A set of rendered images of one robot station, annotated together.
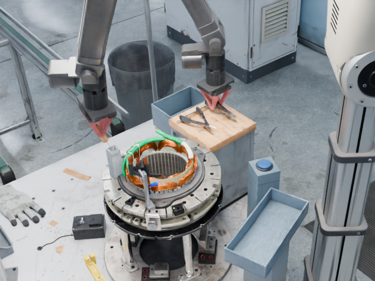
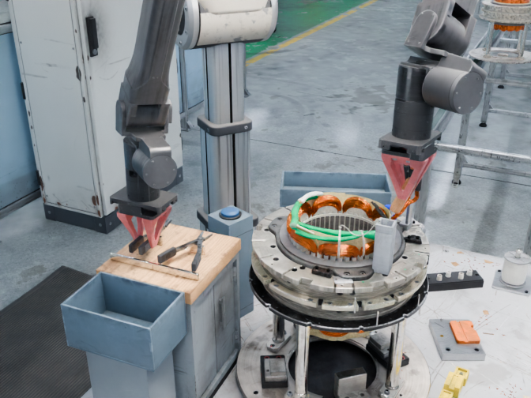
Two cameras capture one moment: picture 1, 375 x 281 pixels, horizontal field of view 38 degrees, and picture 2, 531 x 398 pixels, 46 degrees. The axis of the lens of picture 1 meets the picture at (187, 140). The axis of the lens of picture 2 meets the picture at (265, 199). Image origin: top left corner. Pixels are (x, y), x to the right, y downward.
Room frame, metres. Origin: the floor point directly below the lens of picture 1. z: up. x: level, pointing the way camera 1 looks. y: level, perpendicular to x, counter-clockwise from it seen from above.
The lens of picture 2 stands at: (1.75, 0.86, 1.66)
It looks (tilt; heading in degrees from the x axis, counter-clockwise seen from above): 26 degrees down; 240
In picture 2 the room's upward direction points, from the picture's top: straight up
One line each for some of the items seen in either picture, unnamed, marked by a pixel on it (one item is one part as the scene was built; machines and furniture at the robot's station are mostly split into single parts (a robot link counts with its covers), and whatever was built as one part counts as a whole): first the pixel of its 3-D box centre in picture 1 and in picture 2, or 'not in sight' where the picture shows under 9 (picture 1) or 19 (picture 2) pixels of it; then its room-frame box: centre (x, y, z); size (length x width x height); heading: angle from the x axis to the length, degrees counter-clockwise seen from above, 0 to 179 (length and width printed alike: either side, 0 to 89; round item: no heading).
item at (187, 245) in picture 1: (187, 250); not in sight; (1.02, 0.02, 0.91); 0.02 x 0.02 x 0.21
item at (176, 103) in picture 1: (183, 135); (131, 366); (1.52, 0.01, 0.92); 0.17 x 0.11 x 0.28; 127
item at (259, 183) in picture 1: (262, 198); (231, 264); (1.21, -0.22, 0.91); 0.07 x 0.07 x 0.25; 14
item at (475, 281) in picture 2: not in sight; (450, 280); (0.69, -0.04, 0.79); 0.15 x 0.05 x 0.02; 157
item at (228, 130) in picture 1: (212, 124); (171, 258); (1.40, -0.08, 1.05); 0.20 x 0.19 x 0.02; 37
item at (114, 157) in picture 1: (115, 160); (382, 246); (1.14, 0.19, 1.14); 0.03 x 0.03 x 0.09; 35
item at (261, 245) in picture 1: (265, 262); (332, 235); (0.95, -0.19, 0.92); 0.25 x 0.11 x 0.28; 145
